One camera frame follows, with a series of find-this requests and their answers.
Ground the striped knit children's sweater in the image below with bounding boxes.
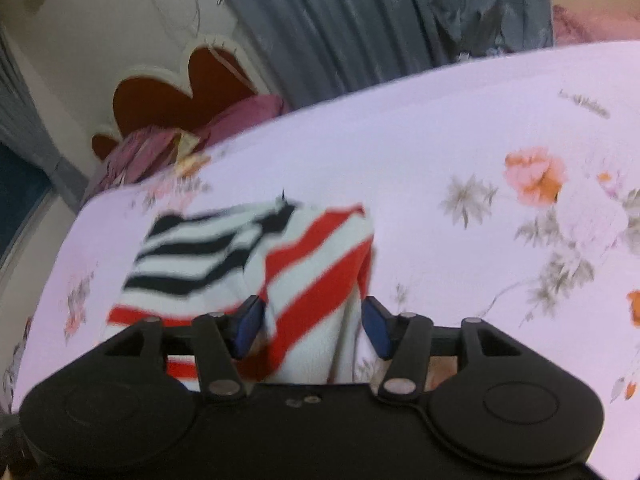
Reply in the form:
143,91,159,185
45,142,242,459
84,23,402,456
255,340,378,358
103,200,374,384

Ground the pink floral bed sheet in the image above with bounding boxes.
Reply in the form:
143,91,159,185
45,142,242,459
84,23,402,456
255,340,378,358
3,42,639,479

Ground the magenta pillow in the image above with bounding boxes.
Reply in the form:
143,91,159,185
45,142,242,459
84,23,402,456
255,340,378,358
193,94,290,150

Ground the dark window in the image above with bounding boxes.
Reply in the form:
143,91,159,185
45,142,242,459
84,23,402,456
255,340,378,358
0,145,51,259

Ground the red heart-shaped headboard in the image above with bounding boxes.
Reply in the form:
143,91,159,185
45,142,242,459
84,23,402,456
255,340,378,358
91,35,269,160

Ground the blue-grey window curtain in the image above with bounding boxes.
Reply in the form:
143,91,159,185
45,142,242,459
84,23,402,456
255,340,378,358
0,32,88,212

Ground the pink bedding on far bed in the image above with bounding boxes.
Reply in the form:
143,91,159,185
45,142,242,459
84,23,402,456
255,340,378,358
552,6,640,47

